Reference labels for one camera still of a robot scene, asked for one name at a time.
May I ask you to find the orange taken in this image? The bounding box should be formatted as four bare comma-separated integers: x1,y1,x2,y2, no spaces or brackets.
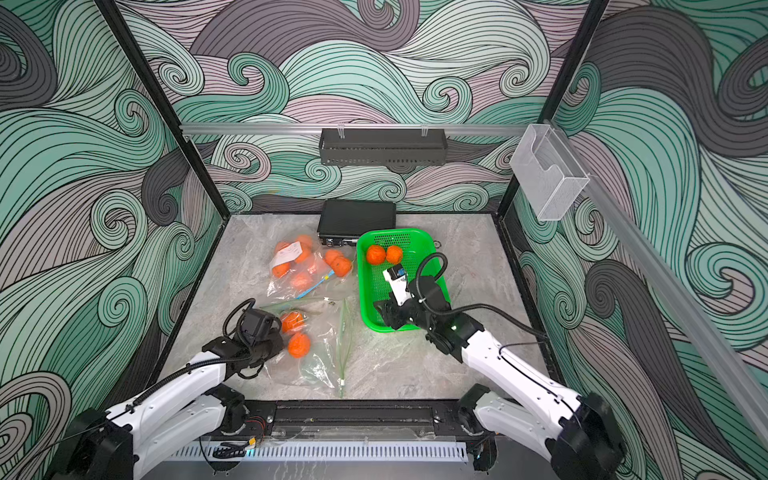
365,244,387,265
386,245,404,265

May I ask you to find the green printed zip-top bag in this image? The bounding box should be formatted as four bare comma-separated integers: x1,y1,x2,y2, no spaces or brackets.
258,296,354,399

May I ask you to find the green plastic basket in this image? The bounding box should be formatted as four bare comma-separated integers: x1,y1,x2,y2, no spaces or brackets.
357,228,450,333

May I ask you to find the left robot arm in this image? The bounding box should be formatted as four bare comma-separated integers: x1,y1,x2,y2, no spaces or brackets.
44,299,284,479

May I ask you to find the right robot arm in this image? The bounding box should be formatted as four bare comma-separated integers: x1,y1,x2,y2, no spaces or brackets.
374,252,626,479

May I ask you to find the orange in bag lower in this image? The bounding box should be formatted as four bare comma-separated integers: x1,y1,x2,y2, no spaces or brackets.
287,332,311,359

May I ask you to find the orange in bag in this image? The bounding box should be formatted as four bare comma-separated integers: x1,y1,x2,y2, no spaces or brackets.
281,311,306,335
287,332,311,359

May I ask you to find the orange in bag upper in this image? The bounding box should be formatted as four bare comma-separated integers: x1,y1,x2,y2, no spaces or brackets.
281,311,306,335

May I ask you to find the clear bag of oranges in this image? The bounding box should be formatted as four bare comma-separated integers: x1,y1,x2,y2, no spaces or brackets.
266,234,354,300

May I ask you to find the black flat box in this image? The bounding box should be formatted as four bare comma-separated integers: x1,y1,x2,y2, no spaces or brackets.
317,199,397,247

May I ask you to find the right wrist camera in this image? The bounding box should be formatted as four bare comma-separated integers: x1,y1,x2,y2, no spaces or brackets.
383,264,412,306

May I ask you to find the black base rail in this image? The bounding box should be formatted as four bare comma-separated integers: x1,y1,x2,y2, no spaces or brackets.
197,398,592,438

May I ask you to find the white slotted cable duct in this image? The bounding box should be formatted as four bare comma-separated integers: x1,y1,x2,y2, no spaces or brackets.
168,441,470,463

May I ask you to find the black wall shelf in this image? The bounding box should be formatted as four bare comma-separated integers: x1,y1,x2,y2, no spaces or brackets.
319,129,448,168

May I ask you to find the clear acrylic wall holder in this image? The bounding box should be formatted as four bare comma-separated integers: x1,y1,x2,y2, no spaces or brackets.
510,124,589,222

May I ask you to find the aluminium wall rail back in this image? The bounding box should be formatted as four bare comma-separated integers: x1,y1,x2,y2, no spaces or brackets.
180,122,528,137

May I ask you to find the aluminium wall rail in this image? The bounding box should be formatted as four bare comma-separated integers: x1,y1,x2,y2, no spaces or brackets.
545,121,767,445
180,122,528,137

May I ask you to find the aluminium wall rail right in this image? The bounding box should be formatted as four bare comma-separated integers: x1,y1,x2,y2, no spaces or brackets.
545,121,767,445

